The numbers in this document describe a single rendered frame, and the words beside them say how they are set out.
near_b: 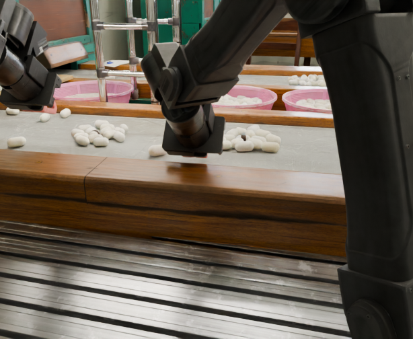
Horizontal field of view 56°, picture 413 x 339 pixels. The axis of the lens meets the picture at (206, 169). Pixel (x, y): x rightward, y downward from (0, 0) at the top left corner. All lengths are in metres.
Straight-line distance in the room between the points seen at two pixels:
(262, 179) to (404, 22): 0.35
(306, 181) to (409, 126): 0.31
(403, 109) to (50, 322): 0.44
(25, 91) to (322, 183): 0.52
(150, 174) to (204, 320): 0.25
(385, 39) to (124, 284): 0.42
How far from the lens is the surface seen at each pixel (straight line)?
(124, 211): 0.64
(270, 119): 0.97
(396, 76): 0.32
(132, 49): 1.33
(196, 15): 3.55
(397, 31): 0.33
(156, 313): 0.51
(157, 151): 0.76
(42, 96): 0.77
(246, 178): 0.61
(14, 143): 0.89
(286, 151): 0.81
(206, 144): 0.65
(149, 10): 1.04
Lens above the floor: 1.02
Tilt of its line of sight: 23 degrees down
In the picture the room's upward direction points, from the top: straight up
